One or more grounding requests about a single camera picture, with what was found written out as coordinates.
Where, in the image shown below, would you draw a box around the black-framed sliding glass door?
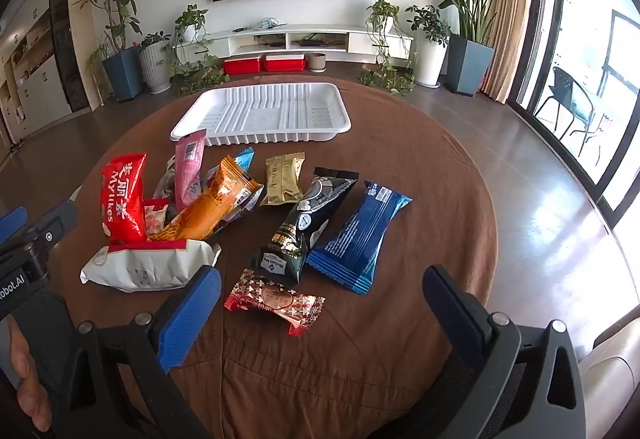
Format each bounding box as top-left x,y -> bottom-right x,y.
507,0 -> 640,230

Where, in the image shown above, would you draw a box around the plant in tall white pot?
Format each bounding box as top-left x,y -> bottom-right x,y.
406,5 -> 451,87

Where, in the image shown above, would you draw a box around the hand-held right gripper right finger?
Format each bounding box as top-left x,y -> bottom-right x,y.
422,264 -> 586,439

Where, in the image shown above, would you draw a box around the red patterned candy packet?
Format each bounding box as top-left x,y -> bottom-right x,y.
223,269 -> 326,337

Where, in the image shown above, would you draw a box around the small red white packet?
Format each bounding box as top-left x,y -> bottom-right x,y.
142,198 -> 171,240

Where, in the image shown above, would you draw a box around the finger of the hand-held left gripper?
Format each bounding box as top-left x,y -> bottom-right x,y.
30,200 -> 80,250
0,206 -> 28,245

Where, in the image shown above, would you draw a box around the dark glass cabinet panel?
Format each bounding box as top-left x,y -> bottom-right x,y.
49,0 -> 91,112

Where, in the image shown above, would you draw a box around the leafy tree in blue pot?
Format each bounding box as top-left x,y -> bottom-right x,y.
75,0 -> 146,101

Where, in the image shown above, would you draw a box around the orange snack packet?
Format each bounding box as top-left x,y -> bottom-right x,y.
148,155 -> 264,242

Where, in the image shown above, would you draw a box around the plant in ribbed white pot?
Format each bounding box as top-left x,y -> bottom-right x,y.
137,32 -> 173,94

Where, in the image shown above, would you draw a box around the black snack packet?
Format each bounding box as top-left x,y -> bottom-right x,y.
250,168 -> 360,284

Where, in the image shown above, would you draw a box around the cream leather chair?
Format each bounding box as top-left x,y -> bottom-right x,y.
575,299 -> 640,439

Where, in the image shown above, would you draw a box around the beige curtain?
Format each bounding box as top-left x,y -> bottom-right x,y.
480,0 -> 533,105

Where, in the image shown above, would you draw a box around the red storage box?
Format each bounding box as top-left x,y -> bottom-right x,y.
222,54 -> 262,75
263,53 -> 307,72

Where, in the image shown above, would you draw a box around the large white snack packet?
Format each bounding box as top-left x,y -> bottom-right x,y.
80,239 -> 222,294

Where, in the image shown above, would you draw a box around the broad-leaf plant in blue pot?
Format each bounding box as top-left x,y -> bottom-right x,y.
404,0 -> 533,96

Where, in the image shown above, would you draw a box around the pink snack packet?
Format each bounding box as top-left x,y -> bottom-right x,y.
175,129 -> 207,210

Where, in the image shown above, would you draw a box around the trailing vine in white pot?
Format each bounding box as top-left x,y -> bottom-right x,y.
167,4 -> 231,95
360,0 -> 416,95

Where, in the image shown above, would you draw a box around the white plastic tray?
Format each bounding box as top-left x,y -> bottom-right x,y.
170,82 -> 352,147

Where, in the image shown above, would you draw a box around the black balcony chair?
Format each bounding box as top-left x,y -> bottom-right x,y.
534,66 -> 603,165

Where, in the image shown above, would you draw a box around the gold snack packet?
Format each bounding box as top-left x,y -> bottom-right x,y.
259,152 -> 306,207

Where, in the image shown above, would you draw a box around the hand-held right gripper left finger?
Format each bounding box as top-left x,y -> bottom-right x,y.
47,264 -> 223,439

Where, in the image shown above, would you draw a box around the silver white snack packet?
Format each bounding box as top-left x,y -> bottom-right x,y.
152,154 -> 181,215

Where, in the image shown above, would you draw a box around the white floating tv cabinet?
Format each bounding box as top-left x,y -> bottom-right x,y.
192,23 -> 415,62

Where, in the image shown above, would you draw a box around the white wall cabinets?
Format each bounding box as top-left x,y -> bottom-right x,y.
0,0 -> 71,145

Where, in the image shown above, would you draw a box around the red snack packet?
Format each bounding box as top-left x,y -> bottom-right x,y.
101,152 -> 148,245

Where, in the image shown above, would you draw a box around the light blue snack packet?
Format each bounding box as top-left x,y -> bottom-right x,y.
200,146 -> 263,225

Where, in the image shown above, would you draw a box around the person's left hand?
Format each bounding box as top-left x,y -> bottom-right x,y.
9,320 -> 53,433

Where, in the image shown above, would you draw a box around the brown tablecloth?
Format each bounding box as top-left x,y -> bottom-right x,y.
50,76 -> 501,439

